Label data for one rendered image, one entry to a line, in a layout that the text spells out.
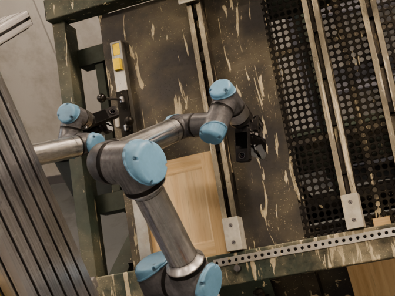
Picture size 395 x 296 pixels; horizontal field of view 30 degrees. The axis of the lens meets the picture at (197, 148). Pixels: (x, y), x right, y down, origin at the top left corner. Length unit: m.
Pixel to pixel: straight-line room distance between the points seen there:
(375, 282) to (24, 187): 1.62
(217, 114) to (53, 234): 0.60
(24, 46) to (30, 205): 4.49
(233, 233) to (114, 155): 1.00
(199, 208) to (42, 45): 3.63
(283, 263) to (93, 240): 0.79
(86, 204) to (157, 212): 1.12
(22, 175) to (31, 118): 4.72
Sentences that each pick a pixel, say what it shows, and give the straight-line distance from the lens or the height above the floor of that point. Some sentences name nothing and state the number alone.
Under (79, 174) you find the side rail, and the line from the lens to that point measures 3.07.
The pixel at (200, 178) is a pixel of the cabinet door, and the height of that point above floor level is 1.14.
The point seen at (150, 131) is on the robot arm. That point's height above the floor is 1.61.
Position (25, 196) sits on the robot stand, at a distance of 1.94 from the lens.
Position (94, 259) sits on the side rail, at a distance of 3.01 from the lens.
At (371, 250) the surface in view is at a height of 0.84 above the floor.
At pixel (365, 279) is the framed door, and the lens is 3.06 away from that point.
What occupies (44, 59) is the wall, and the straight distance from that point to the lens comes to 6.32.
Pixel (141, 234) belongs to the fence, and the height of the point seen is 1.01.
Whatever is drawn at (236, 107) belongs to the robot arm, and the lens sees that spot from 2.25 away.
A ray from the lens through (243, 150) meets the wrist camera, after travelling 2.33.
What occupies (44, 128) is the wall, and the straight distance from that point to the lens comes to 6.62.
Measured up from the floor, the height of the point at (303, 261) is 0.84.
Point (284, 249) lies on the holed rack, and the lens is 2.75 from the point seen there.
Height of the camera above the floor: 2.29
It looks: 21 degrees down
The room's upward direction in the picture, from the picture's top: 19 degrees counter-clockwise
